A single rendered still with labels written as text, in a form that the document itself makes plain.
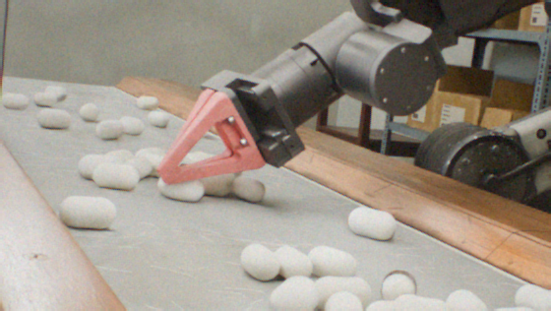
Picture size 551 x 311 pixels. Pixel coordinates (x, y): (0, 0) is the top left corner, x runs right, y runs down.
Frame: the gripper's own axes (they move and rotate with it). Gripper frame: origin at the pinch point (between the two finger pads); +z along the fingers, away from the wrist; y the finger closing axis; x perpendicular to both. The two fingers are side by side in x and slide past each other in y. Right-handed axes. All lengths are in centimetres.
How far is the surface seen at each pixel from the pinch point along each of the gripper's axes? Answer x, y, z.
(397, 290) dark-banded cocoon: 4.1, 28.1, -2.9
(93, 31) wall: 54, -454, -73
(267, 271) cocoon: 1.0, 22.9, 1.7
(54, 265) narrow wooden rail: -8.4, 28.6, 11.0
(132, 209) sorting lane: -0.3, 3.5, 4.4
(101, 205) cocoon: -4.2, 11.0, 6.6
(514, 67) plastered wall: 131, -265, -187
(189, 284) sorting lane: -1.3, 23.1, 5.9
